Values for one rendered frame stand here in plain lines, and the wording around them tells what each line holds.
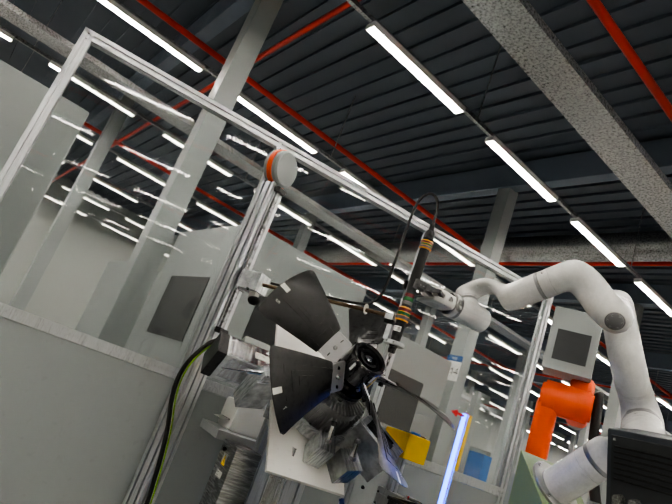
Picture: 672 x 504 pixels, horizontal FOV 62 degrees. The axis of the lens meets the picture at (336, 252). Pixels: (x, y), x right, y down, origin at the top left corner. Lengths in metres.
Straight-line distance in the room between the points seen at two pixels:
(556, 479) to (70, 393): 1.69
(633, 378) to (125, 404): 1.71
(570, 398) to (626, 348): 3.87
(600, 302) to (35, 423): 1.88
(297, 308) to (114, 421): 0.87
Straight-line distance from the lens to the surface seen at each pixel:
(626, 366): 1.90
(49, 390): 2.23
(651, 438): 1.48
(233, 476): 1.91
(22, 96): 3.23
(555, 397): 5.74
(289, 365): 1.50
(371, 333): 1.86
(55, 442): 2.25
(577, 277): 1.83
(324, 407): 1.72
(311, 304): 1.73
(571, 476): 2.07
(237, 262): 2.17
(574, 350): 5.74
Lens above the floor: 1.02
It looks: 16 degrees up
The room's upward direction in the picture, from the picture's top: 21 degrees clockwise
